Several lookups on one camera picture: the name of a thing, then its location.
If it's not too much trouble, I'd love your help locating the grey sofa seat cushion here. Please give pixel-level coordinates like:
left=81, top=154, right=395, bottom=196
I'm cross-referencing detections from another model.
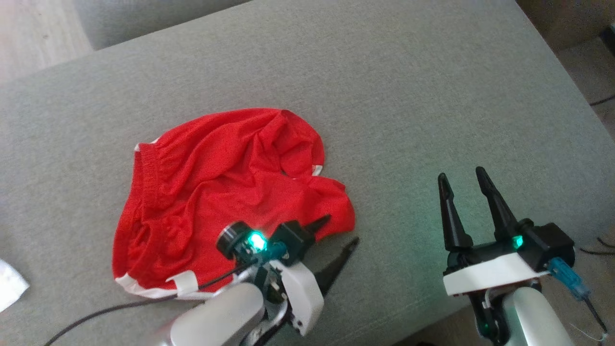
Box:
left=72, top=0, right=251, bottom=51

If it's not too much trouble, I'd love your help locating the white cloth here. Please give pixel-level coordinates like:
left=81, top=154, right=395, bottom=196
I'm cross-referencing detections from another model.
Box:
left=0, top=259, right=30, bottom=313

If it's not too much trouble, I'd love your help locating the red jersey with white trim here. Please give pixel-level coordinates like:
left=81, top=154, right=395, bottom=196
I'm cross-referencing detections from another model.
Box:
left=111, top=108, right=357, bottom=299

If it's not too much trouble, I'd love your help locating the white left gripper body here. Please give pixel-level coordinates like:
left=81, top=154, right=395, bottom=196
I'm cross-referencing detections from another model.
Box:
left=247, top=259, right=326, bottom=337

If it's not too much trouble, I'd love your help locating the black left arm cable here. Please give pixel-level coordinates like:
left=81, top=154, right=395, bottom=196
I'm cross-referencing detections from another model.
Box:
left=44, top=267, right=243, bottom=346

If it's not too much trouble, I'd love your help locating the black cable with blue connector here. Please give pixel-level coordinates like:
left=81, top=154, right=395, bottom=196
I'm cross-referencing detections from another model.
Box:
left=548, top=257, right=610, bottom=339

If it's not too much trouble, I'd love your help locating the wide grey sofa chaise seat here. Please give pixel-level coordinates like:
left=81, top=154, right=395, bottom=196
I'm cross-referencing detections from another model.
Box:
left=0, top=0, right=615, bottom=346

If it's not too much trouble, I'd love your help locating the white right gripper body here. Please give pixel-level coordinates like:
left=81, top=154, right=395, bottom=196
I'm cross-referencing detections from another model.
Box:
left=442, top=219, right=550, bottom=346

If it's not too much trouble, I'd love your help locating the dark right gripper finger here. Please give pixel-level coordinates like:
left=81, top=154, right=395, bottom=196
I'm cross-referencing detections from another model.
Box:
left=475, top=166, right=520, bottom=242
left=437, top=173, right=475, bottom=253

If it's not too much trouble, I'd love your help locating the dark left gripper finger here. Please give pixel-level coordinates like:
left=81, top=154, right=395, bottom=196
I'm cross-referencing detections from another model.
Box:
left=313, top=236, right=360, bottom=297
left=307, top=214, right=332, bottom=241

